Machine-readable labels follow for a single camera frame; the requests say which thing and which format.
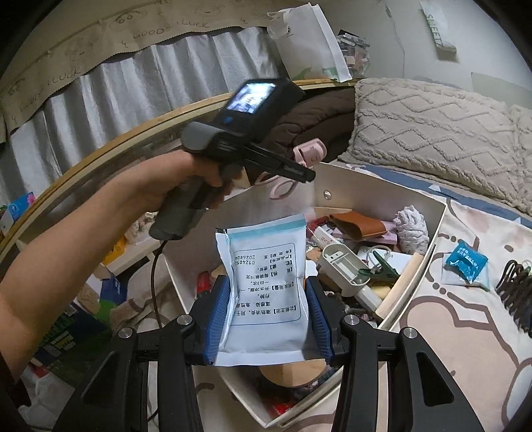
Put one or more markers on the person's left forearm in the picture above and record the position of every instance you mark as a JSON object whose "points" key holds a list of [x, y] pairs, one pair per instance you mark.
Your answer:
{"points": [[62, 249]]}

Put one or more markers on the white blue sachet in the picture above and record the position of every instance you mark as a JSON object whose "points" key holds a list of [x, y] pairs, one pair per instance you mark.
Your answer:
{"points": [[266, 290]]}

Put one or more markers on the blue tissue pack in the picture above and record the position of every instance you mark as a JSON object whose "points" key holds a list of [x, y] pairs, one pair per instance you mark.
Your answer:
{"points": [[18, 207]]}

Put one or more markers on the white wall box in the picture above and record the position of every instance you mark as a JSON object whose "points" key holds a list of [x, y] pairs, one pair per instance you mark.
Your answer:
{"points": [[438, 27]]}

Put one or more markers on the person's left hand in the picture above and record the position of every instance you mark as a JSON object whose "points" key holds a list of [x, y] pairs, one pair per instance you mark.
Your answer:
{"points": [[178, 174]]}

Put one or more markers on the white plastic holder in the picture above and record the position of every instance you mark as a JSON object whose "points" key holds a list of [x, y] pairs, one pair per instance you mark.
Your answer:
{"points": [[341, 266]]}

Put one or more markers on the white curtain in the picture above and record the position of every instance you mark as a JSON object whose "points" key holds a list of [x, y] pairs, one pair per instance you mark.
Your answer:
{"points": [[104, 104]]}

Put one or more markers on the small pink box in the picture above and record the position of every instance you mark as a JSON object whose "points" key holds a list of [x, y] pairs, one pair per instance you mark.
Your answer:
{"points": [[390, 239]]}

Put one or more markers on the brown blanket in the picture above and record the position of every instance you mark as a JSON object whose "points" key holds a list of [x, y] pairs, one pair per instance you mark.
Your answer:
{"points": [[320, 112]]}

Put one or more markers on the small blue packet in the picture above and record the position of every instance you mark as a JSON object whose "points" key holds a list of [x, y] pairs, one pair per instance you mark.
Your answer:
{"points": [[465, 261]]}

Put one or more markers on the green clothes peg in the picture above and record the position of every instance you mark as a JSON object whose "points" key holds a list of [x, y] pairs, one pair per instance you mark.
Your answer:
{"points": [[384, 271]]}

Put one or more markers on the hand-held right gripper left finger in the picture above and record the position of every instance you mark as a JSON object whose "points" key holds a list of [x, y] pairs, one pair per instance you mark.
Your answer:
{"points": [[216, 315]]}

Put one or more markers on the white headboard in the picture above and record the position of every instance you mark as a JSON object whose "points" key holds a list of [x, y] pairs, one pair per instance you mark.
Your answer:
{"points": [[494, 79]]}

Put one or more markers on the pink hair claw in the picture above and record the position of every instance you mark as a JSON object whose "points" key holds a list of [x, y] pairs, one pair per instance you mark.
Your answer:
{"points": [[309, 151]]}

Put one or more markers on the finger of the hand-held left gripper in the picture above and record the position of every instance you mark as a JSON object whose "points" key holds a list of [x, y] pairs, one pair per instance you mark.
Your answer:
{"points": [[282, 164]]}

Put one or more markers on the white storage box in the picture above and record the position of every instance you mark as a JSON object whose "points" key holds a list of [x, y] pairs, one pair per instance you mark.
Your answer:
{"points": [[374, 195]]}

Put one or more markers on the white paper bag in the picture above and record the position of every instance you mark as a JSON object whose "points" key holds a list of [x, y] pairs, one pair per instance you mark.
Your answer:
{"points": [[311, 41]]}

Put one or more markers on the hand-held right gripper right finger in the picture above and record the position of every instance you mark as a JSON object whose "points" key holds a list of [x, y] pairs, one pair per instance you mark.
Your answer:
{"points": [[318, 320]]}

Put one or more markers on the white fluffy scrunchie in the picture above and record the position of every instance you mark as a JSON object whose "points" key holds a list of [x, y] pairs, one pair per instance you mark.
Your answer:
{"points": [[411, 230]]}

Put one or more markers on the wooden shelf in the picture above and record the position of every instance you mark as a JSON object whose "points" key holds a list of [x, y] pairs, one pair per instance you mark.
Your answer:
{"points": [[104, 145]]}

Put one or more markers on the beige printed valance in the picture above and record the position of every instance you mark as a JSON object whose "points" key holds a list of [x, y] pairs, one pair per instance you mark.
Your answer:
{"points": [[104, 37]]}

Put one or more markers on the brown leather case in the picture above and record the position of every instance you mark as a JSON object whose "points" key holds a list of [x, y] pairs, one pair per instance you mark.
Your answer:
{"points": [[359, 226]]}

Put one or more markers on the dark brown hair claw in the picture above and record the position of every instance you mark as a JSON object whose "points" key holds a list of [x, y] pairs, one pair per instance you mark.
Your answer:
{"points": [[515, 286]]}

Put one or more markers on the green printed box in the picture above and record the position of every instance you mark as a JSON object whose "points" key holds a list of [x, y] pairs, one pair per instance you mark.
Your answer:
{"points": [[58, 332]]}

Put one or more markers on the clear plastic bag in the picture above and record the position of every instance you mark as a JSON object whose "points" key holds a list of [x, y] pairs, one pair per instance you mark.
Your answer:
{"points": [[353, 45]]}

